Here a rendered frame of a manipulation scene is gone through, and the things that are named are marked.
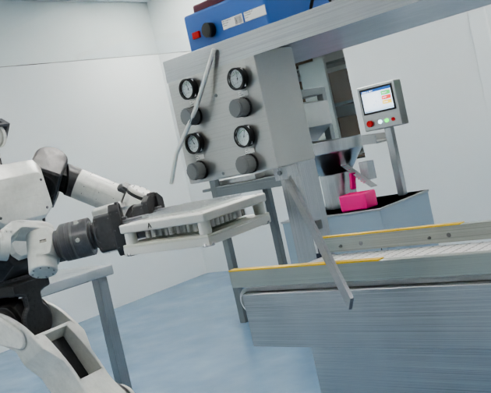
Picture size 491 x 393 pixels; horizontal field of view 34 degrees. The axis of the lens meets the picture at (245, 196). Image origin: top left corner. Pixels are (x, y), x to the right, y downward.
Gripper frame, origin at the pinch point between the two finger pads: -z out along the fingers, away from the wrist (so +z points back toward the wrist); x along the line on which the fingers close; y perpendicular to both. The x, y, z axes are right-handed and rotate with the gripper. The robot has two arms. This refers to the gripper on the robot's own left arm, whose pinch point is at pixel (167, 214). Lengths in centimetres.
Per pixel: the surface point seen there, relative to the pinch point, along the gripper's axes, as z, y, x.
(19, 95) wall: 453, -288, -112
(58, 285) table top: 83, -22, 16
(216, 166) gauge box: -47, 30, -8
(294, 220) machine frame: -35.5, -2.7, 6.9
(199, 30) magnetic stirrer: -47, 25, -33
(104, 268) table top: 82, -41, 16
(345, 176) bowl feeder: 108, -238, 13
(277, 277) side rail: -52, 27, 13
